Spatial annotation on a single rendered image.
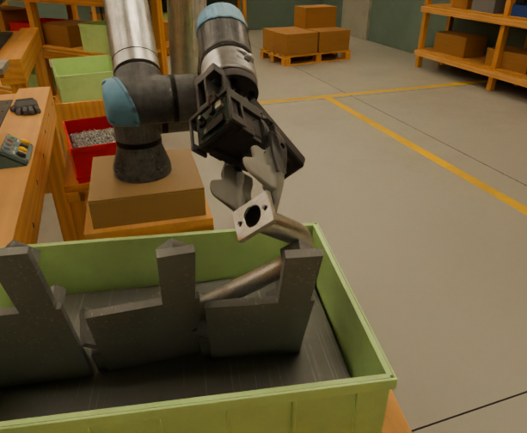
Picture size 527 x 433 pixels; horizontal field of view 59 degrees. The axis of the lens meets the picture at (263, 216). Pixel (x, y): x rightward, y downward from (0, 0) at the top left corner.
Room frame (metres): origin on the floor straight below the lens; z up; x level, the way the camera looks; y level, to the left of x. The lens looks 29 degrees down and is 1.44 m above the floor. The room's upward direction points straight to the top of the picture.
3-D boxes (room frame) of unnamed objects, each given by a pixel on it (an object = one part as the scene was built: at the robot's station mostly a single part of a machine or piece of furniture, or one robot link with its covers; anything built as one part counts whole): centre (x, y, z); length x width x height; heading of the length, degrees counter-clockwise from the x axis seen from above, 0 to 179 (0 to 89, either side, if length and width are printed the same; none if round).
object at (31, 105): (1.84, 0.95, 0.91); 0.20 x 0.11 x 0.03; 28
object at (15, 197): (1.50, 0.84, 0.82); 1.50 x 0.14 x 0.15; 19
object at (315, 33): (7.77, -0.67, 0.37); 1.20 x 0.80 x 0.74; 117
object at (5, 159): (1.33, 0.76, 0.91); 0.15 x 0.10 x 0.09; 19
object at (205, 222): (1.16, 0.32, 0.83); 0.32 x 0.32 x 0.04; 15
